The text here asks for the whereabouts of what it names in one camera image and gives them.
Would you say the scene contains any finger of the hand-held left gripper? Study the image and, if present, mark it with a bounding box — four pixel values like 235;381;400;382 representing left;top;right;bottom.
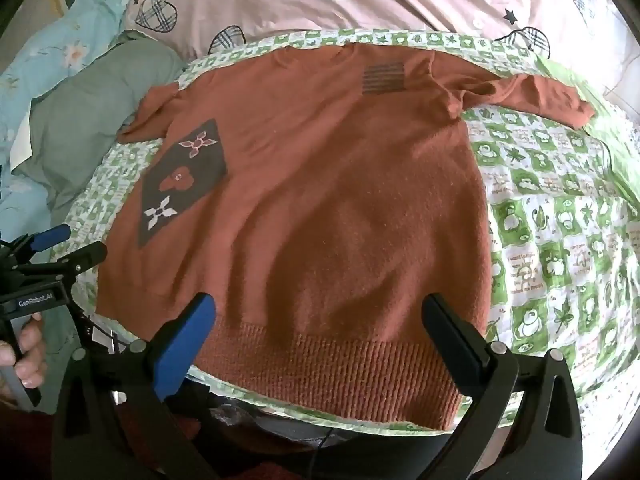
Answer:
14;224;72;262
20;241;108;282

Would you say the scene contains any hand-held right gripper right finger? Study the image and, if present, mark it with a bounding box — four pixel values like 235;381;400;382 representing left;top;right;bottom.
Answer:
421;293;584;480

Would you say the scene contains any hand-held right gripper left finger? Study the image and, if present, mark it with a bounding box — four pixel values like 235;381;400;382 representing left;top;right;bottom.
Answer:
50;292;221;480

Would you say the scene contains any rust orange knit sweater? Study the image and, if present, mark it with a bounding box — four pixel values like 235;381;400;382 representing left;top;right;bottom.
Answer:
95;42;596;432

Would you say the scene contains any person's left hand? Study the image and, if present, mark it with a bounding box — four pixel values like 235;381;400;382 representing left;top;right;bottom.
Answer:
0;312;49;397

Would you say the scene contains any white paper sheet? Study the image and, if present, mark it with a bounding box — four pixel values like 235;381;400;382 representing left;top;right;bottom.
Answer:
10;110;36;166

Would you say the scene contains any grey-green pillow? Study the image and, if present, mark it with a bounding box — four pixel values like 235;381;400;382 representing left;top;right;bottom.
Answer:
12;30;188;211

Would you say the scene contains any person's dark clothing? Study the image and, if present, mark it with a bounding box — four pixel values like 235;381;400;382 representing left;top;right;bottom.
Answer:
115;390;466;480

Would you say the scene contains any green checked printed blanket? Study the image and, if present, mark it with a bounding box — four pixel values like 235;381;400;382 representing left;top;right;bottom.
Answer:
65;27;640;441

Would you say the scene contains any light blue floral cloth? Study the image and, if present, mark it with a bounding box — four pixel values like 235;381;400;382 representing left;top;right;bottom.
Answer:
0;0;151;361

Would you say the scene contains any pink duvet with plaid hearts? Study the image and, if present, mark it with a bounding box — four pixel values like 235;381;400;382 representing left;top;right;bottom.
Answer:
125;0;640;106

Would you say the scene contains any black cable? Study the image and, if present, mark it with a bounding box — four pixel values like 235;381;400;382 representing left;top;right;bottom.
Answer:
307;425;336;480

